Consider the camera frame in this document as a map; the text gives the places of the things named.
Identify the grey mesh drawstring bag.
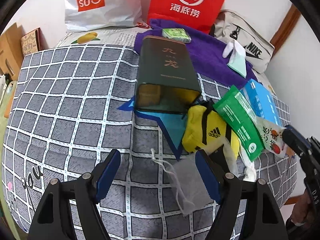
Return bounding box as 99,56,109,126
150,142,241,217

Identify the white fruit print packet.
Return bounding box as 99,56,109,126
255,116,287,158

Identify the yellow Adidas pouch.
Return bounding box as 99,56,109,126
182,105,240,157

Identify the green wet wipes pack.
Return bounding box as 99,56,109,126
213,86,264,161

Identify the white and mint sock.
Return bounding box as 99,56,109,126
222,40,247,78

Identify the person's right hand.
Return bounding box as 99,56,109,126
291,189,311,225

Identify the blue tissue box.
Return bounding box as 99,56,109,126
240,79,281,126

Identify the dark green tea tin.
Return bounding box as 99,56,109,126
135,35,201,114

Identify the purple fleece towel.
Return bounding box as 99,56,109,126
133,19,257,89

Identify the beige Nike backpack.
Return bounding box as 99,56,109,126
210,10,274,74

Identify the green tissue pack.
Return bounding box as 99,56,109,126
162,28,191,43

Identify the white fruit print mattress cover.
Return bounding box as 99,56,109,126
55,26,277,95

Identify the small wooden plaque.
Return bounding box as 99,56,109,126
20,28,42,57

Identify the red Haidilao paper bag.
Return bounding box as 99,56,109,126
148,0,225,33

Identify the white Miniso plastic bag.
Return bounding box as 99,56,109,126
64,0,144,33

